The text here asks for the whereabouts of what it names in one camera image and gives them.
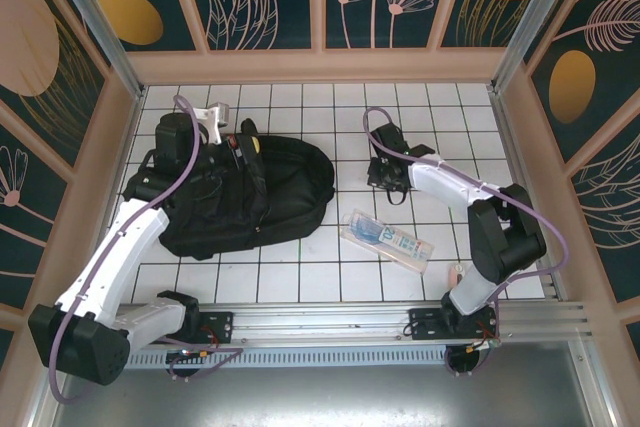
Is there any clear face mask pack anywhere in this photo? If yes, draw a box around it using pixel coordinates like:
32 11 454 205
339 207 436 276

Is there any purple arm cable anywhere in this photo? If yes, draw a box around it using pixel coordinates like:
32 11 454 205
363 106 572 378
46 95 245 405

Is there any black backpack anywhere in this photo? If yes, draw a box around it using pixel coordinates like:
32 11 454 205
142 118 337 261

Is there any aluminium mounting rail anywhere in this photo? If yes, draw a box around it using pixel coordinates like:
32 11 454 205
47 300 594 349

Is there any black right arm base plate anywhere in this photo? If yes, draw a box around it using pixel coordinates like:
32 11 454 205
408 306 501 343

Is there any red black wire connector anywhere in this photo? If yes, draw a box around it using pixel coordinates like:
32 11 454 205
465 337 502 354
167 344 222 364

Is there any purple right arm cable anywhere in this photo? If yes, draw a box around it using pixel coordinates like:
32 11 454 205
363 106 572 378

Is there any aluminium side rail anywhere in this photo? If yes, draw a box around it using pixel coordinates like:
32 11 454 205
78 86 147 309
487 86 570 303

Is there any grey slotted cable duct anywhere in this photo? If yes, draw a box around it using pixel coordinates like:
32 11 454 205
122 349 576 370

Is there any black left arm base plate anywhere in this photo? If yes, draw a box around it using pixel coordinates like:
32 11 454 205
194 310 235 345

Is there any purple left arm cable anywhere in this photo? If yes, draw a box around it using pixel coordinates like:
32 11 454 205
46 95 245 405

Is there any aluminium frame post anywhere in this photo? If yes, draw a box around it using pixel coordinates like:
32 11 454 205
488 0 585 94
41 0 147 101

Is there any thin black right gripper cable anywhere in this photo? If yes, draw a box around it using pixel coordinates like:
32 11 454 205
384 181 409 206

